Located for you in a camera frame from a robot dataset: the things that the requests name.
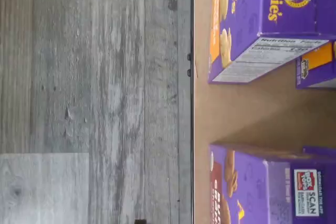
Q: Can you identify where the purple box brown patch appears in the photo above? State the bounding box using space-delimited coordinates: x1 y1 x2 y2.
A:
302 145 336 159
208 143 336 224

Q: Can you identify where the purple box orange patch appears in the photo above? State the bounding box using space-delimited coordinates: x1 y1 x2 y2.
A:
208 0 336 85

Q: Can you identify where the black metal shelf rack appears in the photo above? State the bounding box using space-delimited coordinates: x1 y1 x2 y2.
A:
186 0 196 224

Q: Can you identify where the purple box behind orange one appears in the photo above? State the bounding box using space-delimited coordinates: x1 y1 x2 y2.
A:
296 40 336 90

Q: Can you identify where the wooden shelf board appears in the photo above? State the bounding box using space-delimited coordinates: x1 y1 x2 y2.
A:
193 0 336 224

